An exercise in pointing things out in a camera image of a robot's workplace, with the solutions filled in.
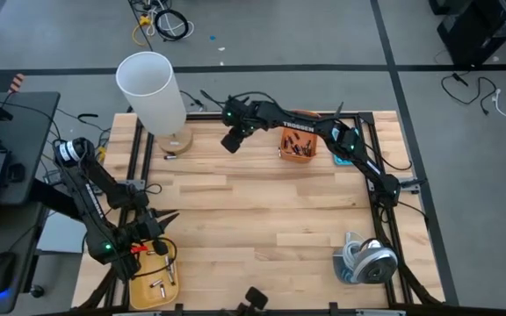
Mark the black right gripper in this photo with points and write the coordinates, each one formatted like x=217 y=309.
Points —
x=237 y=123

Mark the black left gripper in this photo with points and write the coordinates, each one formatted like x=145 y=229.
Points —
x=145 y=230

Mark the large silver black battery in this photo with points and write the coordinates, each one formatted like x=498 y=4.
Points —
x=170 y=156

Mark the orange plastic bin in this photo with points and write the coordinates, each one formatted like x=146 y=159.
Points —
x=297 y=160

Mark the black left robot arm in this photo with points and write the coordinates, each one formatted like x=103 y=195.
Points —
x=95 y=206

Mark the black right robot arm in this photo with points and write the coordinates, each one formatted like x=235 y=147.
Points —
x=299 y=125

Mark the yellow plastic bin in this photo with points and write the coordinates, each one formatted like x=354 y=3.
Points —
x=147 y=298

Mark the white lamp with wooden base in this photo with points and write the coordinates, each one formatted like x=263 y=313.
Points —
x=152 y=96

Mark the white box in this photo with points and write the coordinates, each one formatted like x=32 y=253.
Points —
x=59 y=239

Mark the blue calculator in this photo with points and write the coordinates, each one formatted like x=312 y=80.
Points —
x=342 y=160

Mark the black chair caster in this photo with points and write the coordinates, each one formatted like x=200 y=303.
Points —
x=37 y=291

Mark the small black device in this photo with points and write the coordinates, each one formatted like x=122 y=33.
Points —
x=16 y=172

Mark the black desk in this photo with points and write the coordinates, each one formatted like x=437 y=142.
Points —
x=29 y=127

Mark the black computer mouse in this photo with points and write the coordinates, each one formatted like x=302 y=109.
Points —
x=0 y=272

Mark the orange black striped marker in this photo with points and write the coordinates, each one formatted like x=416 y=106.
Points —
x=16 y=83

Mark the black aluminium rig frame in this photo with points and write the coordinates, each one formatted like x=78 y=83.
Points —
x=200 y=116

